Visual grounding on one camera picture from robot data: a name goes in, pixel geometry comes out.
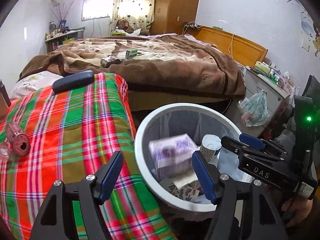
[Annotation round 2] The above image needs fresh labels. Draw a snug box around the plaid tablecloth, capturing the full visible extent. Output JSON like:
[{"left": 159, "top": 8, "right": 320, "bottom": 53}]
[{"left": 1, "top": 73, "right": 175, "bottom": 239}]

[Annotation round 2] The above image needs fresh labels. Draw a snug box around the white paper bag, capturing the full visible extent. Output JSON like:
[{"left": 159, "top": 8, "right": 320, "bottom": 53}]
[{"left": 168, "top": 172, "right": 204, "bottom": 203}]

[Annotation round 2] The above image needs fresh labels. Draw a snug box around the red drink can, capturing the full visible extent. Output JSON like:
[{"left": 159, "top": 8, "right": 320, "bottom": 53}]
[{"left": 5, "top": 121, "right": 30, "bottom": 156}]

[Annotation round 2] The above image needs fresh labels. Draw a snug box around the brown bed blanket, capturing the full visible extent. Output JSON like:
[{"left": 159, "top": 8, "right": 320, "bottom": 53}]
[{"left": 20, "top": 35, "right": 246, "bottom": 100}]

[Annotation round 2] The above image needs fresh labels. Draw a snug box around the cluttered shelf desk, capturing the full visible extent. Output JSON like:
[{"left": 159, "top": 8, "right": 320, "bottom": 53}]
[{"left": 45, "top": 27, "right": 86, "bottom": 53}]

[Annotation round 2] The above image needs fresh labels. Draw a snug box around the patterned window curtain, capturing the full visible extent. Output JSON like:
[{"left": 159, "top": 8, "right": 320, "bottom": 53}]
[{"left": 110, "top": 0, "right": 155, "bottom": 35}]

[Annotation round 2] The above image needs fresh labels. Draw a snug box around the green small box on bed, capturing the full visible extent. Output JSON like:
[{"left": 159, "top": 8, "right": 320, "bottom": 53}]
[{"left": 125, "top": 48, "right": 138, "bottom": 60}]

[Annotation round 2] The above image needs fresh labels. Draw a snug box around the teddy bear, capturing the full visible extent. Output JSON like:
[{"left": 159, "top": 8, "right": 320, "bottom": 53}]
[{"left": 117, "top": 18, "right": 134, "bottom": 34}]

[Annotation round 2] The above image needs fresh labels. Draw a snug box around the right hand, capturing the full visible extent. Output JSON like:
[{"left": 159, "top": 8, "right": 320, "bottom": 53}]
[{"left": 281, "top": 197, "right": 313, "bottom": 227}]

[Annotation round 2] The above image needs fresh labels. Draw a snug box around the dark blue glasses case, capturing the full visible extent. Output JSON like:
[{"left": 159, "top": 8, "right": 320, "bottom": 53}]
[{"left": 52, "top": 70, "right": 94, "bottom": 94}]

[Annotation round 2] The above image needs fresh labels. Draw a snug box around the purple milk carton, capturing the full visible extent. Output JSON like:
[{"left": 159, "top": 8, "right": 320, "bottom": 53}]
[{"left": 148, "top": 134, "right": 199, "bottom": 181}]

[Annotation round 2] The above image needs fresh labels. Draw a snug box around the white floral pillow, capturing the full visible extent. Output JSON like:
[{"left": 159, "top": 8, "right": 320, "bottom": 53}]
[{"left": 10, "top": 71, "right": 63, "bottom": 100}]

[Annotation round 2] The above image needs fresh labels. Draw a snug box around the white round trash bin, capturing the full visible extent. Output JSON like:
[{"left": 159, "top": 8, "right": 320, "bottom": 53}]
[{"left": 135, "top": 103, "right": 241, "bottom": 213}]

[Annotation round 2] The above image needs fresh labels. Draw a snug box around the white plastic bag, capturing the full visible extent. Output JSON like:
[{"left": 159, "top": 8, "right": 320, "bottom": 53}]
[{"left": 238, "top": 90, "right": 270, "bottom": 127}]

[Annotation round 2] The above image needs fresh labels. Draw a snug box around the white bedside cabinet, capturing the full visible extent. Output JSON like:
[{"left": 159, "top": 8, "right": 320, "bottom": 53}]
[{"left": 225, "top": 67, "right": 290, "bottom": 137}]

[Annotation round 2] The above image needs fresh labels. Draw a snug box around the clear plastic cup red lid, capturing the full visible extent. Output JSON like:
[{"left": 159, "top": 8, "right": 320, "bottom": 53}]
[{"left": 0, "top": 142, "right": 11, "bottom": 162}]

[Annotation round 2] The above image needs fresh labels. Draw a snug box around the wooden wardrobe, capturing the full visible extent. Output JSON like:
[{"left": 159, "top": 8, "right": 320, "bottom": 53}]
[{"left": 150, "top": 0, "right": 199, "bottom": 35}]

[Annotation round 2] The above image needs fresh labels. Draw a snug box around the brown beige thermos mug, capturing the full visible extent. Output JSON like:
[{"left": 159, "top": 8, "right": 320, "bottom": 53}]
[{"left": 0, "top": 80, "right": 11, "bottom": 118}]

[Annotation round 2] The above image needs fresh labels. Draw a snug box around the wooden headboard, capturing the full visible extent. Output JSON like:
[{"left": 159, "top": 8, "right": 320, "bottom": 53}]
[{"left": 187, "top": 27, "right": 268, "bottom": 68}]

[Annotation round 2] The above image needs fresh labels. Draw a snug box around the white yogurt cup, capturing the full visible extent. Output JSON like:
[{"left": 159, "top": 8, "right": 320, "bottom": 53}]
[{"left": 200, "top": 134, "right": 222, "bottom": 162}]

